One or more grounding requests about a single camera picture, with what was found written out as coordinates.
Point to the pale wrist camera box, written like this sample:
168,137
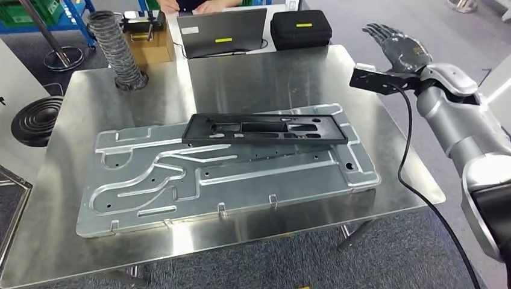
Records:
371,81

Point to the blue metal cart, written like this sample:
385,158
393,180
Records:
82,20

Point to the black chair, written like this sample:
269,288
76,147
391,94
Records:
299,34

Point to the person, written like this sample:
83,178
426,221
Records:
211,5

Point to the black ribbed round base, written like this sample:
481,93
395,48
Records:
36,121

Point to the white board panel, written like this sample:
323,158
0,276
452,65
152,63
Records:
20,79

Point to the stamped sheet metal plate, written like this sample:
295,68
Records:
259,179

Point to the chrome chair base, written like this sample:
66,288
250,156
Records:
463,4

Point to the black device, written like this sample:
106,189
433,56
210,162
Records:
139,20

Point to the grey metal box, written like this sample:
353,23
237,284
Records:
223,28

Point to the cardboard box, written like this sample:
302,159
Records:
155,50

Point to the stainless steel workbench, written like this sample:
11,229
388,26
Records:
259,79

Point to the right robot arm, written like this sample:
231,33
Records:
459,119

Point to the green plastic bins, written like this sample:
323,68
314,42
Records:
16,14

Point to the black plastic panel part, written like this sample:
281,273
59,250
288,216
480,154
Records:
199,133

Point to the white cabinet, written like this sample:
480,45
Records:
497,95

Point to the steel pole stand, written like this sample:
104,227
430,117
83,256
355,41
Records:
64,60

